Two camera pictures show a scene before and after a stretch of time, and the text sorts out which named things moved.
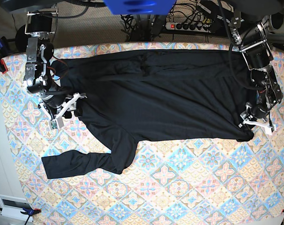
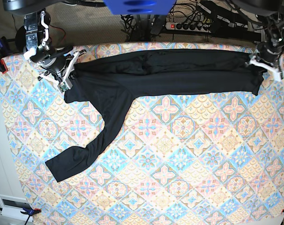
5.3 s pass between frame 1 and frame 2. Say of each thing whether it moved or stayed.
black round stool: stayed
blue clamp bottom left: stayed
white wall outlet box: stayed
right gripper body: moved
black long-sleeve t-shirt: moved
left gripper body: moved
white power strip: stayed
